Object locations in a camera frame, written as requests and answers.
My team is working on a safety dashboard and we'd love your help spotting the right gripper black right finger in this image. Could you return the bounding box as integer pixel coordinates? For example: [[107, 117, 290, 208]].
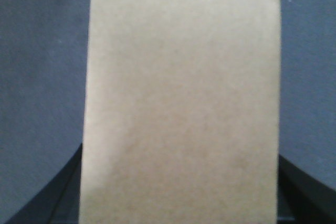
[[278, 155, 335, 223]]

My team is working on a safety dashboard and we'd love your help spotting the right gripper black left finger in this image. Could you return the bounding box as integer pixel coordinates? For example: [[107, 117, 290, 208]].
[[6, 145, 82, 223]]

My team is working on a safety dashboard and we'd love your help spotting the tall brown cardboard box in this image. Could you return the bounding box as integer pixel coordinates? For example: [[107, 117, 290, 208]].
[[79, 0, 280, 223]]

